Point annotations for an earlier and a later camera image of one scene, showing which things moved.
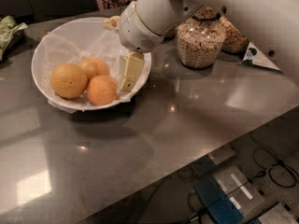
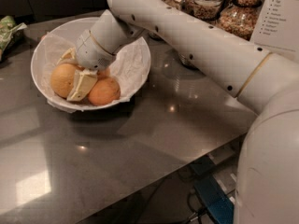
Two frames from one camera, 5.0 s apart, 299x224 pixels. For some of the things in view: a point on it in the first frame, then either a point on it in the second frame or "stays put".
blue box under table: [218, 206] stays put
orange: [68, 81] stays put
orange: [102, 90] stays put
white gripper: [135, 32] to [91, 52]
